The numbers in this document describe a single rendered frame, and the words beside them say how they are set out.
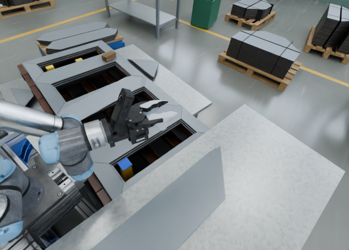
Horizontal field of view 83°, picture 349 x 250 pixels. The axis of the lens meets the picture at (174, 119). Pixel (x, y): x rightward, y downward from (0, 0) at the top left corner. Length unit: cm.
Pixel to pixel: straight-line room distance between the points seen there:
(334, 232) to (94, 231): 210
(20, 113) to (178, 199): 61
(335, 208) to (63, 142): 246
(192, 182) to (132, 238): 31
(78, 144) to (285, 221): 83
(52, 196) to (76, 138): 48
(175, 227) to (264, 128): 73
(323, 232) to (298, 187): 135
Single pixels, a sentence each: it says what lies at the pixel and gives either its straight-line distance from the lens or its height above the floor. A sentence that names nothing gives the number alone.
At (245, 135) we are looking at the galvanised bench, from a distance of 115.
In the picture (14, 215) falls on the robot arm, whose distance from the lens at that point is 80.
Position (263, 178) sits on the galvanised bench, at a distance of 104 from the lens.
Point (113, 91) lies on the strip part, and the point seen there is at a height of 85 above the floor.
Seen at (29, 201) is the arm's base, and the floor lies 109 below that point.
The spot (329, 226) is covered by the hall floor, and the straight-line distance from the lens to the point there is 249.
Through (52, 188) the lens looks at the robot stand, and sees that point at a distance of 101.
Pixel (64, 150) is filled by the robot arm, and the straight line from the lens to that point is 56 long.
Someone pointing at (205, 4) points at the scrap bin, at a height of 49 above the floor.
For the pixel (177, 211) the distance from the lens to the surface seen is 85.
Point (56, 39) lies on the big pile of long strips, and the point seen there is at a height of 85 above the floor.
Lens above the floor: 188
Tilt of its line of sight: 48 degrees down
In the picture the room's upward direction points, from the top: 6 degrees clockwise
